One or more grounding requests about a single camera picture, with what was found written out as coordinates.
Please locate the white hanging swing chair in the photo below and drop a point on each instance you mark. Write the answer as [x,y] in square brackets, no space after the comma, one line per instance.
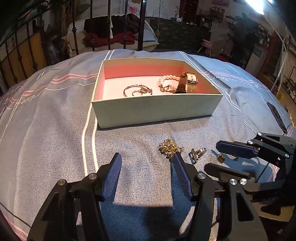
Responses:
[95,34]

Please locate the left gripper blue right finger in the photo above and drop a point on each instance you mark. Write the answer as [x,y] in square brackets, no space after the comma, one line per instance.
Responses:
[186,174]

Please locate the gold flower brooch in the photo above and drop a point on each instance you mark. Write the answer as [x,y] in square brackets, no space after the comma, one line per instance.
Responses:
[169,148]

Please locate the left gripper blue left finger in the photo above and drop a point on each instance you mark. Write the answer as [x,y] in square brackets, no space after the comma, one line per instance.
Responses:
[109,175]

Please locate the blue-grey striped bed cover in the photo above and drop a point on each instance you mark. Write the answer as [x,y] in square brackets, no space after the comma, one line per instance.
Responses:
[48,133]

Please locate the open white pink-lined box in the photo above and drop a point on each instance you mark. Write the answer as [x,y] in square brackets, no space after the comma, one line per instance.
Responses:
[127,93]

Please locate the beige strap wristwatch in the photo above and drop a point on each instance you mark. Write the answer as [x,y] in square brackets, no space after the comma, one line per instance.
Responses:
[187,83]

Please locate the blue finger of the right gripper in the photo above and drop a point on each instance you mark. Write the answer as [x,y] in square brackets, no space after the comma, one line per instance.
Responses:
[237,149]
[224,173]

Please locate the pink stool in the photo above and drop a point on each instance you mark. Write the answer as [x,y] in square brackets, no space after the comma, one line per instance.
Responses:
[208,46]

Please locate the white curved floor lamp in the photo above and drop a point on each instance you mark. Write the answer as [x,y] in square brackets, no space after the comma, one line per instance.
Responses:
[272,70]

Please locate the black iron bed frame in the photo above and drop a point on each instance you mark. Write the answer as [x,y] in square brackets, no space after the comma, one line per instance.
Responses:
[36,34]

